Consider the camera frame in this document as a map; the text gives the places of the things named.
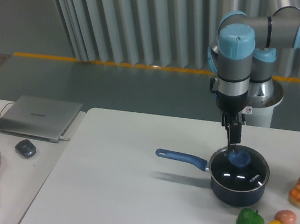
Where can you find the grey folding partition screen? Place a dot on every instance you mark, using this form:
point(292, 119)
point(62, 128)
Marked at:
point(161, 33)

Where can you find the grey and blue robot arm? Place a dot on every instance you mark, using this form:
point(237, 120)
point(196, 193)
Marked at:
point(243, 58)

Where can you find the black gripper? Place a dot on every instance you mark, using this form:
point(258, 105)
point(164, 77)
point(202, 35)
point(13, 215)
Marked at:
point(230, 107)

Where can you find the glass lid with blue knob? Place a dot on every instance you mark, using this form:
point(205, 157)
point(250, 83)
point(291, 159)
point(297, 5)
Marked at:
point(240, 169)

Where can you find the dark blue saucepan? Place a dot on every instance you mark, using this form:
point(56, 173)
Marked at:
point(228, 196)

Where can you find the pink egg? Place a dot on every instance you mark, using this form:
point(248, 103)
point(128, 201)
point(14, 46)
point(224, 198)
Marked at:
point(286, 216)

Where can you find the white side table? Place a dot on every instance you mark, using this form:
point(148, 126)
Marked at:
point(21, 178)

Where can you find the silver laptop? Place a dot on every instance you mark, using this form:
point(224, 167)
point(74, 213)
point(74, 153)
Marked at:
point(39, 118)

